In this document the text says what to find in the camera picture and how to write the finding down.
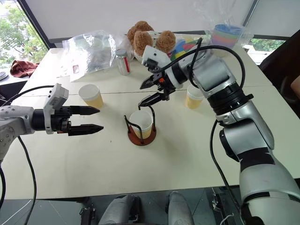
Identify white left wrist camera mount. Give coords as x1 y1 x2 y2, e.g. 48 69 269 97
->
43 82 70 135

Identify colourful foam blocks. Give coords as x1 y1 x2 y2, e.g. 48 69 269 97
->
168 38 200 62

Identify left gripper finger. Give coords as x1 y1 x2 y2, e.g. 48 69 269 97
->
67 124 105 137
69 105 101 116

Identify black chair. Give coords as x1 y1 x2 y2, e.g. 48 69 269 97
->
258 30 300 113

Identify black wire cup holder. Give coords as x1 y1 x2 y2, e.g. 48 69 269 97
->
123 105 158 147

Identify large clear plastic bag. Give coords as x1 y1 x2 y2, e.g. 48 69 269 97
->
61 30 118 83

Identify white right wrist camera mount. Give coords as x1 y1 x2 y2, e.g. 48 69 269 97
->
141 45 185 90

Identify clear bag around bowls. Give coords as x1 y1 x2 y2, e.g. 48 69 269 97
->
194 0 255 59

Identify red-brown cloth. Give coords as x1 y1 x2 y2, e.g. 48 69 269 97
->
10 60 39 78

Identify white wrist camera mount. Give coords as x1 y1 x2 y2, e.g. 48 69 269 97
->
43 82 70 135
141 45 185 90

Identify white yellow paper cup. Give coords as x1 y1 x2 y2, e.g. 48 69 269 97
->
128 110 154 139
78 83 105 109
185 84 205 110

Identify grey rounded shape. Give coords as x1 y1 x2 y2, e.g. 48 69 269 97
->
97 194 142 225
166 190 195 225

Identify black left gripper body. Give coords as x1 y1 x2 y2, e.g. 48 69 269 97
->
50 105 72 136

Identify brown teddy bear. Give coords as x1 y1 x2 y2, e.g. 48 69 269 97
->
133 30 154 57

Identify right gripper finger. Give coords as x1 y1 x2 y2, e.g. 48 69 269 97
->
138 92 165 108
139 75 161 90

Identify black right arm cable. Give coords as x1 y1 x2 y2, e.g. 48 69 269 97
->
161 37 247 211

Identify glass jar with red label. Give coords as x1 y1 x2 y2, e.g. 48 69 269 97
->
115 48 132 76

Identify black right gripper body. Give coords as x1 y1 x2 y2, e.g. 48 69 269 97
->
145 59 176 101

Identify black window frame beam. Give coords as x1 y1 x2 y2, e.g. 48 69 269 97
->
17 0 52 50

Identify brown fuzzy plush ball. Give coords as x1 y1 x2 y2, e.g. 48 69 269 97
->
127 21 155 40
156 30 177 54

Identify stack of pastel bowls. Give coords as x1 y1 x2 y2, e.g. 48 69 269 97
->
210 23 244 49

